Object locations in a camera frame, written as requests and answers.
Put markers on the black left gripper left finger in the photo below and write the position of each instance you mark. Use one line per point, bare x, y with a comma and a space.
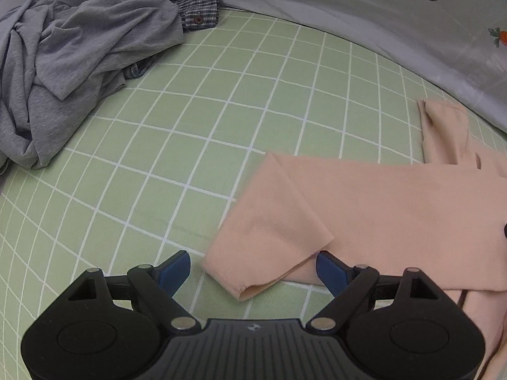
154, 289

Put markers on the blue plaid shirt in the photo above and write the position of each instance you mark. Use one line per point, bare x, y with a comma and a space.
195, 15

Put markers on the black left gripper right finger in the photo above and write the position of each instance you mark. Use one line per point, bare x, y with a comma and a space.
351, 288

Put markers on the crumpled grey shirt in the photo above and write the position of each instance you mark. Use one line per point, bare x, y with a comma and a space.
59, 61

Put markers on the green grid bed sheet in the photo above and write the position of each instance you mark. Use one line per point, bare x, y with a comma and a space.
156, 166

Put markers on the peach long-sleeve sweater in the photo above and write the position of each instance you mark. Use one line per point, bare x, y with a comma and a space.
445, 216

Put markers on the grey carrot-print duvet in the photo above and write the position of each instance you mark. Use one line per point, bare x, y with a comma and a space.
458, 45

